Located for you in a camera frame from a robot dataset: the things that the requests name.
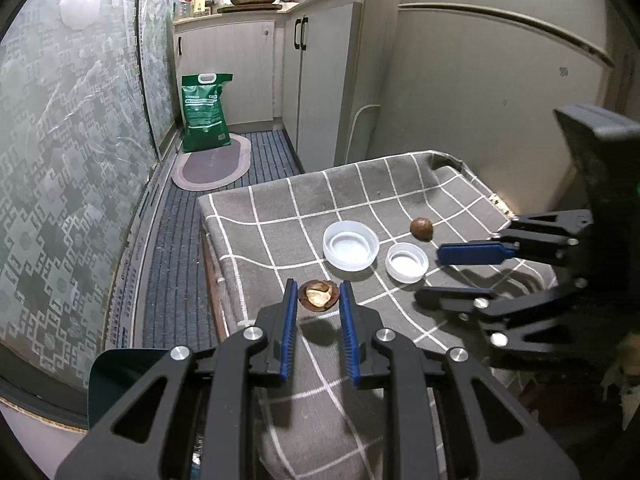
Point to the small white plastic lid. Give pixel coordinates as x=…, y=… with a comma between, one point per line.
x=406, y=262

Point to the grey refrigerator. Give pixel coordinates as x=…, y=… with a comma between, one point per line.
x=475, y=85

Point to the dark wooden table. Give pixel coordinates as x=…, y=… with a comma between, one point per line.
x=216, y=290

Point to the striped floor mat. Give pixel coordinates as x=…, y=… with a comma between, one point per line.
x=175, y=260

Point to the patterned glass sliding door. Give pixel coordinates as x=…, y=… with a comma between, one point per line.
x=160, y=60
x=60, y=185

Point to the grey checked tablecloth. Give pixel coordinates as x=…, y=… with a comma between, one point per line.
x=300, y=220

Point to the low white kitchen cabinet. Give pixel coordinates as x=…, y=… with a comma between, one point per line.
x=230, y=70

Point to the white round door sticker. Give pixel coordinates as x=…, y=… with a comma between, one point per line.
x=77, y=5

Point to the wooden cutting board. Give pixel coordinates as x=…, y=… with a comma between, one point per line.
x=250, y=8

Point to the teal plastic chair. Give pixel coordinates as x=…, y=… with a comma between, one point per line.
x=125, y=380

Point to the tall white kitchen cabinet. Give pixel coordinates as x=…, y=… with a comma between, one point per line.
x=325, y=85

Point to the large white plastic lid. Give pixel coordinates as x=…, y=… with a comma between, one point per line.
x=350, y=249

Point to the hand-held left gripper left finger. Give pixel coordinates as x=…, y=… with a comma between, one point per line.
x=289, y=330

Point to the brown round nut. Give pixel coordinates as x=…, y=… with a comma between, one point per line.
x=421, y=229

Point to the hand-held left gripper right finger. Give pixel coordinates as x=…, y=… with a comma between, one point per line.
x=350, y=340

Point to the green rice bag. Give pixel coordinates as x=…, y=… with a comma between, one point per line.
x=202, y=120

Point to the brown nut shell half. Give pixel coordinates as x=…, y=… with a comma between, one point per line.
x=317, y=295

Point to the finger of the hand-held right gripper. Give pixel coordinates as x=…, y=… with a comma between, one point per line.
x=450, y=297
x=470, y=253

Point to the oval floor mat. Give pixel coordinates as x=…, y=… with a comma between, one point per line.
x=210, y=170

